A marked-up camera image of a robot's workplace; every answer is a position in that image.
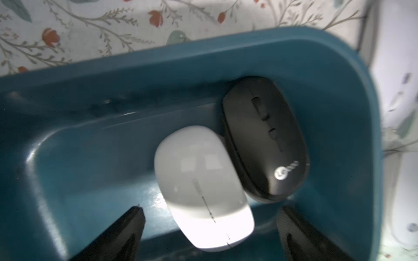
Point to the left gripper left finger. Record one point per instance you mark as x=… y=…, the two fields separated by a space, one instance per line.
x=119 y=242

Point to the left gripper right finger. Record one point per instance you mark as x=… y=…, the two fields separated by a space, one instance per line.
x=301 y=241

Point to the teal plastic storage box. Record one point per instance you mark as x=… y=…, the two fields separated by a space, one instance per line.
x=78 y=145

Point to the black computer mouse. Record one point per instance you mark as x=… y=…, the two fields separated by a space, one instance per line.
x=264 y=139

